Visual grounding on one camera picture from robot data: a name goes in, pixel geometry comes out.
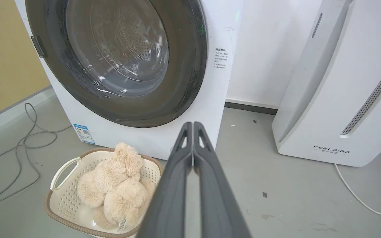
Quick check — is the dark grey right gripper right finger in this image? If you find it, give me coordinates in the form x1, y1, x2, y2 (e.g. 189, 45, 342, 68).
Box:
193, 122, 252, 238

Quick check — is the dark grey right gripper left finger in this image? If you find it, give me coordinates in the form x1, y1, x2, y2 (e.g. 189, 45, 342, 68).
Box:
136, 122, 194, 238

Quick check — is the white front-load washing machine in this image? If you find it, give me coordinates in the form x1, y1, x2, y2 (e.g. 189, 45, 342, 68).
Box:
15, 0, 244, 161

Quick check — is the dark round washing machine door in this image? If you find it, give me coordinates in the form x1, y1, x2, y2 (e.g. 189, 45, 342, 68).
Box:
25, 0, 208, 128

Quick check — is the beige plush teddy bear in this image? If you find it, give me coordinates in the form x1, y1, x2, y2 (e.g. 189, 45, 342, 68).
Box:
77, 142, 155, 230

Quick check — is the cream perforated laundry basket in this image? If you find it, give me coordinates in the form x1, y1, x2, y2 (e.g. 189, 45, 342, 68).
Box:
44, 147, 163, 238

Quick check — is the white air purifier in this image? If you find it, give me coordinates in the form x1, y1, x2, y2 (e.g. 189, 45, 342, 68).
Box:
272, 0, 381, 167

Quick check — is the white power cable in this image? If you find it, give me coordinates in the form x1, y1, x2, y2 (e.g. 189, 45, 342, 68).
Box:
334, 149, 381, 216

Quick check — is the grey floor cable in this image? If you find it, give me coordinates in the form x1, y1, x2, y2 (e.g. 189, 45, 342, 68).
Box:
0, 103, 72, 211

